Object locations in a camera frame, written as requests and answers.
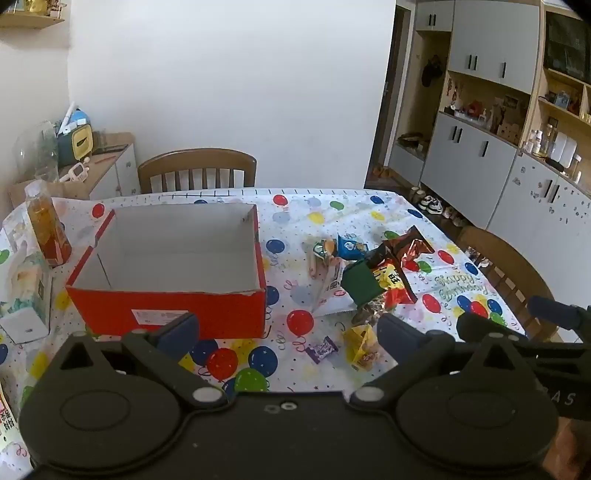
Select red cardboard box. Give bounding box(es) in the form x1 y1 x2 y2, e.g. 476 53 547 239
65 203 269 341

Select brown nut packet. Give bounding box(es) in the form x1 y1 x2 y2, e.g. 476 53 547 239
352 300 389 326

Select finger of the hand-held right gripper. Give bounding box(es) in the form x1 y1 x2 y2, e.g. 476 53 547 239
527 295 591 330
456 312 591 365

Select teal yellow tissue holder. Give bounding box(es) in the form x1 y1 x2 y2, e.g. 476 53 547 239
56 104 94 166

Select orange drink bottle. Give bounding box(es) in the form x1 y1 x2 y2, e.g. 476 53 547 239
25 180 73 268

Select small white box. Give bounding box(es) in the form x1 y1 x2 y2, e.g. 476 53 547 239
0 307 51 344

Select wooden slatted chair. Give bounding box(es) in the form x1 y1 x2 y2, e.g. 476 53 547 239
455 225 561 343
137 148 258 195

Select pink handheld toy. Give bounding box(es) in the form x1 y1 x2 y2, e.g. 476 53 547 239
58 161 92 184

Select brown cardboard box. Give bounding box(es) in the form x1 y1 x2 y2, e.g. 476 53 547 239
9 180 93 201

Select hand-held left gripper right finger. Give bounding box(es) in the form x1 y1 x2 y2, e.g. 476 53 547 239
347 314 533 411

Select floral tissue pack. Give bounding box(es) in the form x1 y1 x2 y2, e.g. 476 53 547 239
0 249 52 324

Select red yellow snack bag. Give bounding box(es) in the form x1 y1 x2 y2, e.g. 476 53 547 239
365 244 419 311

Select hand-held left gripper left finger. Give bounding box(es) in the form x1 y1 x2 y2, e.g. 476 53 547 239
48 311 229 410

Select yellow snack packet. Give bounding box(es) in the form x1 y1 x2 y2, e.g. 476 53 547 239
342 323 384 372

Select purple wrapped candy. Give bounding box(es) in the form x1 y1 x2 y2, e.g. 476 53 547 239
305 336 340 365

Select pale sausage stick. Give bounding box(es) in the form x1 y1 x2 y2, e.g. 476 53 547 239
308 240 324 280

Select blue snack packet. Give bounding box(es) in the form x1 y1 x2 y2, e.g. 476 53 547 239
336 233 370 260

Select dark green box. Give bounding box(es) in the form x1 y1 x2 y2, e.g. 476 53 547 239
342 258 386 308

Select white snack packet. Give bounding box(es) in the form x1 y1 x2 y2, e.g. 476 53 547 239
311 258 358 317

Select white wooden side cabinet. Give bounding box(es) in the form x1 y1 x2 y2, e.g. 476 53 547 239
9 132 141 201

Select clear plastic printed packet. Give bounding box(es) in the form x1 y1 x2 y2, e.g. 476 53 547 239
2 203 38 259

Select yellow shelf ornaments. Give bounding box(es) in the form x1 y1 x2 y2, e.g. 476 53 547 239
23 0 63 17

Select white plastic container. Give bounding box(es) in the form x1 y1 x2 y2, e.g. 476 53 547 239
551 131 578 162

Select black hanging bag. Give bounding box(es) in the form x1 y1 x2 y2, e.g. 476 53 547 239
421 54 445 88

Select grey wooden cabinet unit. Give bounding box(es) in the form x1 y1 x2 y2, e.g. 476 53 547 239
388 0 591 344

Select clear glass cup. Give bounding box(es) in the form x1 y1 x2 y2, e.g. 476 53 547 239
34 161 61 183

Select wooden wall shelf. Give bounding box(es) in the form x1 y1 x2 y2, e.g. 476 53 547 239
0 16 65 31

